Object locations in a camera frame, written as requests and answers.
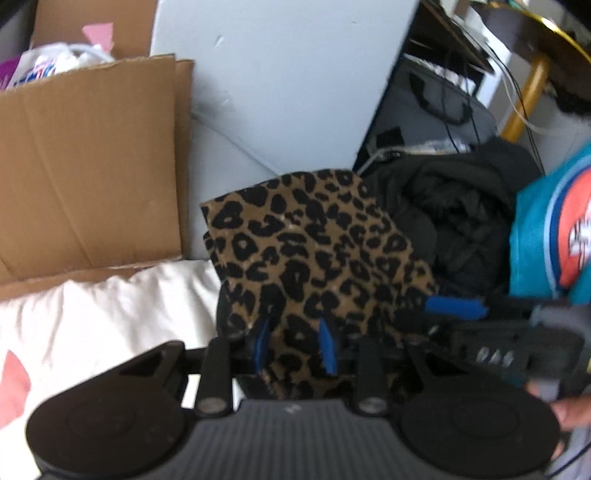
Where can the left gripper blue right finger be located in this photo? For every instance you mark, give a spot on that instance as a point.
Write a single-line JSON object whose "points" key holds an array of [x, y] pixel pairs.
{"points": [[328, 340]]}

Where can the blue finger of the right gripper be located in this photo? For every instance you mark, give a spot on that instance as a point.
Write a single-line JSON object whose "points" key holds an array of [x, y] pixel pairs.
{"points": [[460, 308]]}

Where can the purple white refill pouch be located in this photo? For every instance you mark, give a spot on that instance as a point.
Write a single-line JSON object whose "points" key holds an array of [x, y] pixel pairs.
{"points": [[49, 60]]}

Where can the cream cartoon bear bedsheet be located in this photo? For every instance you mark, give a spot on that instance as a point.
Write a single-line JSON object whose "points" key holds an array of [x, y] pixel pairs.
{"points": [[54, 340]]}

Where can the leopard print skirt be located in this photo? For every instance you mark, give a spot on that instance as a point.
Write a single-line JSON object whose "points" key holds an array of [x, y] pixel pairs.
{"points": [[302, 249]]}

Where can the black bag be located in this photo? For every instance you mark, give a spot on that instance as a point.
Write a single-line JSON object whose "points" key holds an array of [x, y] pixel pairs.
{"points": [[457, 209]]}

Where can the brown cardboard sheet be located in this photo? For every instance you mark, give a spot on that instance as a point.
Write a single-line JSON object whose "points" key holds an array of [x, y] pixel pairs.
{"points": [[94, 173]]}

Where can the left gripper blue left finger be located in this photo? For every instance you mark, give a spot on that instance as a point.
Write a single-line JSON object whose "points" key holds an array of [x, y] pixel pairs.
{"points": [[260, 344]]}

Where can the person's right hand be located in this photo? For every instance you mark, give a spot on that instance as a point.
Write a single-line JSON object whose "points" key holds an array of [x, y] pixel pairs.
{"points": [[572, 413]]}

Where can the teal printed garment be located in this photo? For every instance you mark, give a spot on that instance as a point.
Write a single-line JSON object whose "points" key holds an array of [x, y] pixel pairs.
{"points": [[550, 237]]}

